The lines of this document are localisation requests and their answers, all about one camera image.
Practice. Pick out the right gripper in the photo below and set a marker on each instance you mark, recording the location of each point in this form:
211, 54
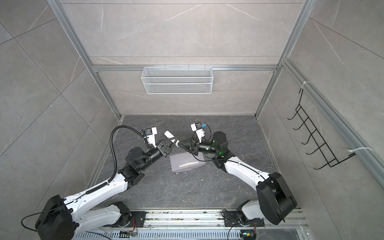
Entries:
196, 150

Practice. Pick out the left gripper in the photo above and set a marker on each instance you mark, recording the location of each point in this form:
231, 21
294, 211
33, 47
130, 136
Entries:
164, 150

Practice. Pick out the white glue stick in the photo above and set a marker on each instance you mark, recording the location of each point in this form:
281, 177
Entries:
169, 135

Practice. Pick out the beige letter paper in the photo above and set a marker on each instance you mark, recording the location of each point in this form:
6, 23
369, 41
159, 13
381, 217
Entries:
188, 164

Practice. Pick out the grey purple envelope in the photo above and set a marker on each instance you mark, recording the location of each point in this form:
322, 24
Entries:
180, 159

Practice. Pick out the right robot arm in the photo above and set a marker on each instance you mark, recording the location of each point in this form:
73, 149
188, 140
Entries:
275, 199

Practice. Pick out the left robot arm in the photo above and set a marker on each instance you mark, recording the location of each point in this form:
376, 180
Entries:
61, 217

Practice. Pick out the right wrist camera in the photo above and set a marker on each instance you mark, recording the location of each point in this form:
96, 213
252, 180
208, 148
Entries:
198, 129

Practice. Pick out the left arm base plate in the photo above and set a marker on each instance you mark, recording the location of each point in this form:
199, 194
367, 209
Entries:
139, 217

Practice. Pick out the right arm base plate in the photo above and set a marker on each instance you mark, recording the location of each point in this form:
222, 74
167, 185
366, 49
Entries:
230, 218

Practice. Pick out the aluminium rail frame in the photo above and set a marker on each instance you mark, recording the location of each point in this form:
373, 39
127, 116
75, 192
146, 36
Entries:
204, 219

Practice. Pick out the white vented cable duct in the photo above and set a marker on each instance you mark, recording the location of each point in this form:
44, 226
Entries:
164, 235

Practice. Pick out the black wire hook rack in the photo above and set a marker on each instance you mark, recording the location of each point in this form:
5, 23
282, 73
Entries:
316, 137

